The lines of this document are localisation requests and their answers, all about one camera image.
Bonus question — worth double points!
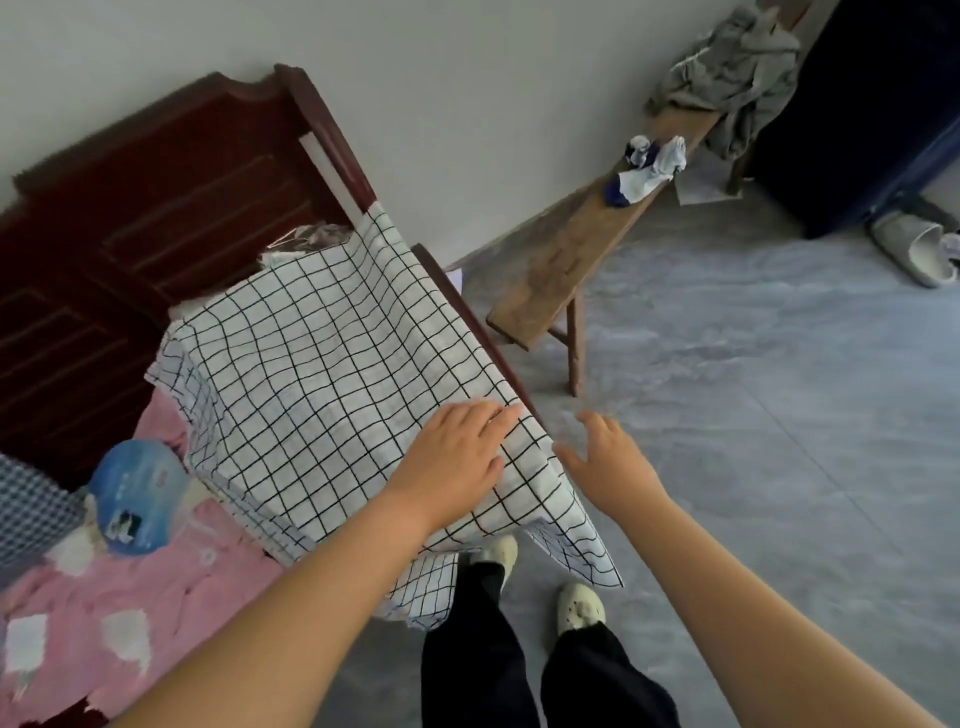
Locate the white paper sheet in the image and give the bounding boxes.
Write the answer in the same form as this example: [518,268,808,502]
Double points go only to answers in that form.
[674,153,744,205]

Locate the pink patterned blanket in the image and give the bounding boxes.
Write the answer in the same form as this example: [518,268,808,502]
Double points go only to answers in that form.
[0,389,286,728]

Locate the black white checked tablecloth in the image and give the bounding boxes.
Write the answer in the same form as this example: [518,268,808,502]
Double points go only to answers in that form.
[144,202,624,631]

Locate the grey white slipper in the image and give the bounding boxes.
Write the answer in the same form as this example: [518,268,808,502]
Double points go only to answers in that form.
[869,209,960,290]

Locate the dark blue cabinet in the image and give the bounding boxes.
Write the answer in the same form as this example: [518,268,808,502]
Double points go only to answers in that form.
[753,0,960,240]

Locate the crumpled plastic bag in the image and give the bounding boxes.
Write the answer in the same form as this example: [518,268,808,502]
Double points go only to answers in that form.
[258,222,354,271]

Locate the person's cream shoe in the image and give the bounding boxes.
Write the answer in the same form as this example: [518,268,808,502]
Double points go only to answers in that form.
[470,534,519,590]
[556,583,607,639]

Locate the dark red wooden bed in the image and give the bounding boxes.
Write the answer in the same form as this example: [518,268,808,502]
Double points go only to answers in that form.
[0,63,545,496]

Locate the person's left cream shoe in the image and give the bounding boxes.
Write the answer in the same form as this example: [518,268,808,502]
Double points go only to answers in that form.
[470,534,519,590]

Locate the person's right forearm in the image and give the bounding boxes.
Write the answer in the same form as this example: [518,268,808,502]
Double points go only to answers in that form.
[614,494,943,728]

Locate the blue round hand fan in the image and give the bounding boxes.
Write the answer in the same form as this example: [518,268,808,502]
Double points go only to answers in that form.
[88,440,193,556]

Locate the person's left forearm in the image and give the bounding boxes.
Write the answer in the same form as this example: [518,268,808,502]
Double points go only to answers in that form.
[112,491,459,728]

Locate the person's left hand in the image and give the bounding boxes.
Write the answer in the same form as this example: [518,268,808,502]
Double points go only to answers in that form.
[382,398,524,534]

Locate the person's right cream shoe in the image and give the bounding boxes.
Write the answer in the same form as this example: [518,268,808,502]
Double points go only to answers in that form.
[556,583,607,639]

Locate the person's right hand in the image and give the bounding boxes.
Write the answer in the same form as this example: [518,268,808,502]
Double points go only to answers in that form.
[552,410,674,520]

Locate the long wooden bench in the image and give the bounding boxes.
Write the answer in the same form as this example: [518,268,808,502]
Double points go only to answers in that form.
[485,0,815,397]

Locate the person's black trousers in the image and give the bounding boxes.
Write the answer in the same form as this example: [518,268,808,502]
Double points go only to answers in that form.
[419,560,680,728]

